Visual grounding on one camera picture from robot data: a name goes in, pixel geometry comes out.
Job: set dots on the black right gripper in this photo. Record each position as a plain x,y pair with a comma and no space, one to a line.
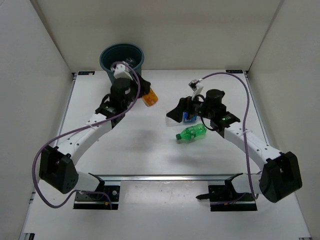
186,104

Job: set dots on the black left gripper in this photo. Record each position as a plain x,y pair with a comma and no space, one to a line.
145,86

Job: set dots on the orange plastic drink bottle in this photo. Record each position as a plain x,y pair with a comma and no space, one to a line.
150,98

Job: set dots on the clear bottle green label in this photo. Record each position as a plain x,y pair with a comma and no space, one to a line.
131,62

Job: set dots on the green plastic soda bottle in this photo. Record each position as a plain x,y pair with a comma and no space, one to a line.
191,134

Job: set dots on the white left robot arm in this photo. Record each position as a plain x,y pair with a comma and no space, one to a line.
58,164

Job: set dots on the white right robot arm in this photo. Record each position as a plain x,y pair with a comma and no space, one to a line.
280,173

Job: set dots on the dark teal plastic bin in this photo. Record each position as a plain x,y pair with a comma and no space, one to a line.
118,53

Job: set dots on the clear bottle blue label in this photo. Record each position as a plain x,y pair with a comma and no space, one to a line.
187,119

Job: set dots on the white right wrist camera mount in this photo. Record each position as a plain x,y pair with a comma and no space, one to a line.
196,86

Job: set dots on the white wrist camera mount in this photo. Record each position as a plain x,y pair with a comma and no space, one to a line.
121,70
196,86

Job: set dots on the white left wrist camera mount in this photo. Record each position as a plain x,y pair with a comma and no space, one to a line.
121,70

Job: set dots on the aluminium front table rail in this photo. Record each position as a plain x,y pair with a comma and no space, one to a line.
166,178

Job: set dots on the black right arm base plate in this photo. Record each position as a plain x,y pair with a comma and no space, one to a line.
224,198

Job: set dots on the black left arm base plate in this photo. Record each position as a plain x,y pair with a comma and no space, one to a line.
107,201

